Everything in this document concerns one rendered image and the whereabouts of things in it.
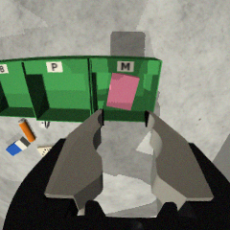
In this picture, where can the green rack of three bins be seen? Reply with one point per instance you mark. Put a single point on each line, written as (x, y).
(60, 92)

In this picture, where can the pink rectangular block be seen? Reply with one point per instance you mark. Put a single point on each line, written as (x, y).
(122, 90)

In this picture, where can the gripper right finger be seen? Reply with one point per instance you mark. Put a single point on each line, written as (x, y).
(182, 173)

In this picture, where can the cream domino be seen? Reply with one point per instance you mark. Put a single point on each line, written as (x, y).
(44, 149)

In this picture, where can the orange aa battery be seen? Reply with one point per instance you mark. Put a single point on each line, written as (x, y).
(26, 129)

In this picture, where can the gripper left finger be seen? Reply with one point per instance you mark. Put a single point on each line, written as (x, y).
(59, 185)

